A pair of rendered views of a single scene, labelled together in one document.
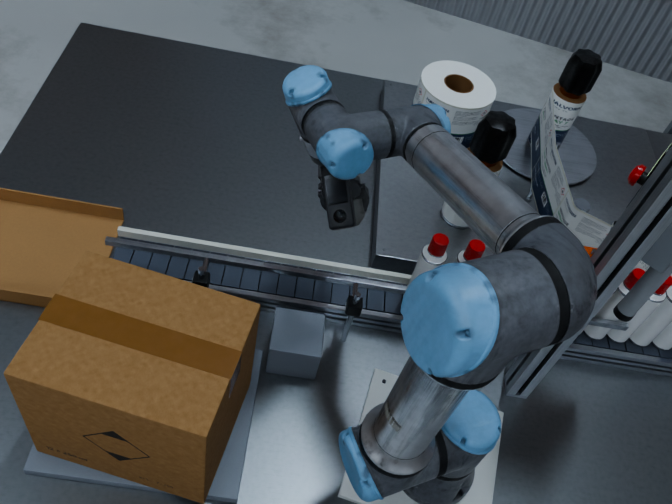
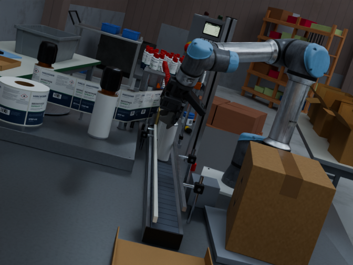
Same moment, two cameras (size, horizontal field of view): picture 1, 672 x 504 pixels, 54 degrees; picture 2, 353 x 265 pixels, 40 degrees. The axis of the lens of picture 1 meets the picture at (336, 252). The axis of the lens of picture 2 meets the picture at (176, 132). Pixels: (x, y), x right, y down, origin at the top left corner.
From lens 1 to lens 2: 198 cm
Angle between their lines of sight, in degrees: 80
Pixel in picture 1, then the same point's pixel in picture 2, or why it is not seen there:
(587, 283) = not seen: hidden behind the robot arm
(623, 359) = not seen: hidden behind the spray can
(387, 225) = (111, 152)
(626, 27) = not seen: outside the picture
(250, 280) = (168, 193)
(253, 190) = (72, 189)
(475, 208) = (259, 50)
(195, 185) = (70, 207)
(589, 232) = (136, 100)
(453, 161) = (239, 44)
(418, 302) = (315, 59)
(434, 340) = (323, 63)
